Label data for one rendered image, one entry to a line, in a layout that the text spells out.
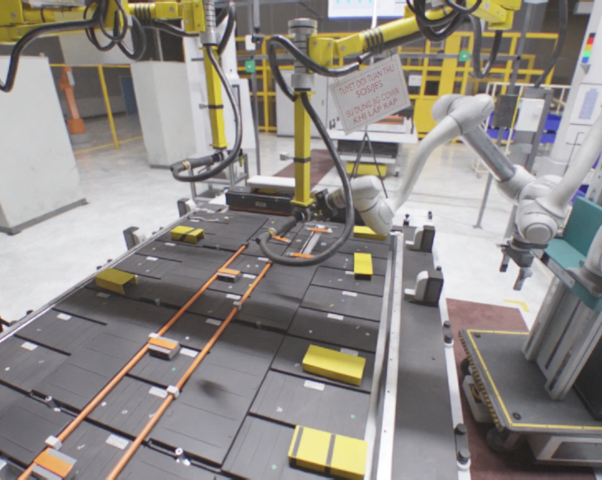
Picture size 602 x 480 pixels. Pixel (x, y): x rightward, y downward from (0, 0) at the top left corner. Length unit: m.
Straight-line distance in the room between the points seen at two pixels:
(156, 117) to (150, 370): 6.60
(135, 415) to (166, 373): 0.13
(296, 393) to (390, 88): 1.24
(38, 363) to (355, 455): 0.92
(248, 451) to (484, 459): 1.54
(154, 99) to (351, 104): 6.12
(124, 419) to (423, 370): 0.88
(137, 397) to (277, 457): 0.39
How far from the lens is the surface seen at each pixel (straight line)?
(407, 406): 1.08
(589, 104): 4.91
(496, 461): 2.17
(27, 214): 5.51
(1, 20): 2.13
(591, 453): 2.24
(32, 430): 1.04
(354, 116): 1.49
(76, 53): 1.98
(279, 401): 0.89
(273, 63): 1.41
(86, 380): 1.08
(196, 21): 1.80
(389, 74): 1.55
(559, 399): 2.14
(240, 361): 0.98
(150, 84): 7.35
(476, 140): 1.74
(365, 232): 1.63
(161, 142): 7.41
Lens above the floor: 1.72
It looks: 27 degrees down
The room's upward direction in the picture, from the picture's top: straight up
